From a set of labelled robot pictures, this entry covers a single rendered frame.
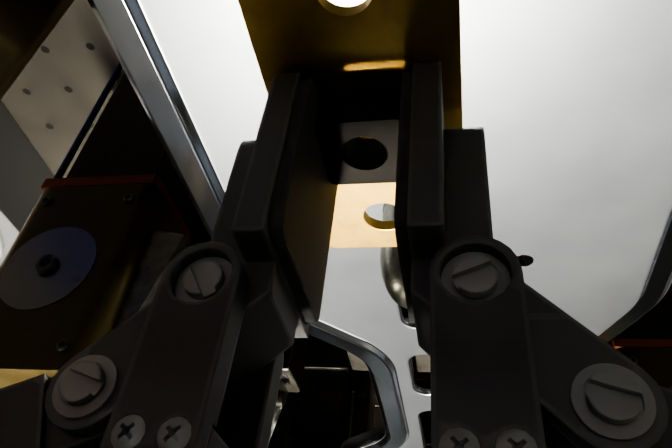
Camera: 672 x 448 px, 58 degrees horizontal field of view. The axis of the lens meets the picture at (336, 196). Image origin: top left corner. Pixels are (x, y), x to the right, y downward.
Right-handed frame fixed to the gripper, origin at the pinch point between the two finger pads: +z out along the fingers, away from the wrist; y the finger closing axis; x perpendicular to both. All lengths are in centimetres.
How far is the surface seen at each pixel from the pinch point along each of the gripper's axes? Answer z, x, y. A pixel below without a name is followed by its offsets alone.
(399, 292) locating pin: 5.9, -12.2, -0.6
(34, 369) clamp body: 3.6, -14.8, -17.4
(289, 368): 11.6, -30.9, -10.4
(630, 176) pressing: 10.4, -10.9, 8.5
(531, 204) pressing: 10.4, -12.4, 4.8
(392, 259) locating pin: 7.0, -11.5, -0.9
